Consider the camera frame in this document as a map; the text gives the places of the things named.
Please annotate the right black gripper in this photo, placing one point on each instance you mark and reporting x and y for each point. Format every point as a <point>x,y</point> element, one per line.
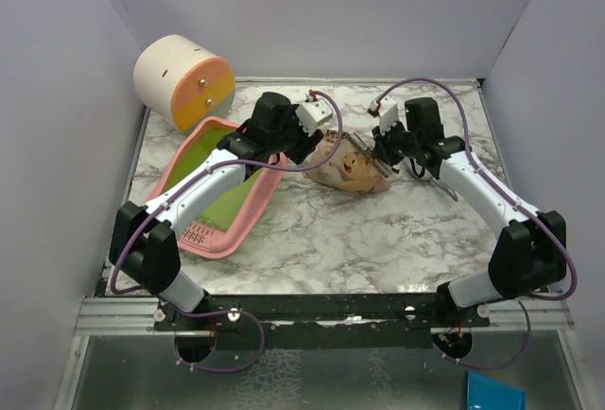
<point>382,148</point>

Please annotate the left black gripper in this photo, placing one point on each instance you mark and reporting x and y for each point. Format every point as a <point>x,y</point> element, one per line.
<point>306,144</point>

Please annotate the clear bag sealing clip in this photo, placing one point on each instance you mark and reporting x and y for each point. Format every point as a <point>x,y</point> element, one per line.
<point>360,146</point>

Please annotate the beige cat litter bag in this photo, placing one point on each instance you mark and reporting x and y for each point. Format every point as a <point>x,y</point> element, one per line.
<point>350,171</point>

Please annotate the metal litter scoop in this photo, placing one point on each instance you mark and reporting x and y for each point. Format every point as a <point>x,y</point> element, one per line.
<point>424,175</point>

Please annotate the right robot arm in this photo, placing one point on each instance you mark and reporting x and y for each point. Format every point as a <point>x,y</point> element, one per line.
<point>527,253</point>

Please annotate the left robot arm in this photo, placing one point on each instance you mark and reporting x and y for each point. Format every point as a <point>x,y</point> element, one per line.
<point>145,238</point>

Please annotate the pink litter box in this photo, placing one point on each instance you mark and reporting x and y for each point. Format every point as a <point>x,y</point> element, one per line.
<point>221,228</point>

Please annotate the cream orange cylindrical container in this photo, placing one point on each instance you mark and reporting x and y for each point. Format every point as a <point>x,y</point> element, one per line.
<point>183,82</point>

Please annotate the blue plastic object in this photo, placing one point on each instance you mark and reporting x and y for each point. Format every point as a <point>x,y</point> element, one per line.
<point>484,393</point>

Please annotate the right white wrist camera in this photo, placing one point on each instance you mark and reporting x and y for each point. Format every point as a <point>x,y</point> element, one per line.
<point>388,115</point>

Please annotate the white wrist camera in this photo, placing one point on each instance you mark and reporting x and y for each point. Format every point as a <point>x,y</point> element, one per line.
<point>313,114</point>
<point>388,115</point>

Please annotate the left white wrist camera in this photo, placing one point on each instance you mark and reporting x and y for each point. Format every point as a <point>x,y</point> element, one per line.
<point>313,114</point>

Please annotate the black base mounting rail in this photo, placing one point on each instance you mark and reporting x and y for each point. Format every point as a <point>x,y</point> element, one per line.
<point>321,321</point>

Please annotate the aluminium frame rail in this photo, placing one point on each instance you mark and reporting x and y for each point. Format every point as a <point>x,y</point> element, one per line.
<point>119,316</point>

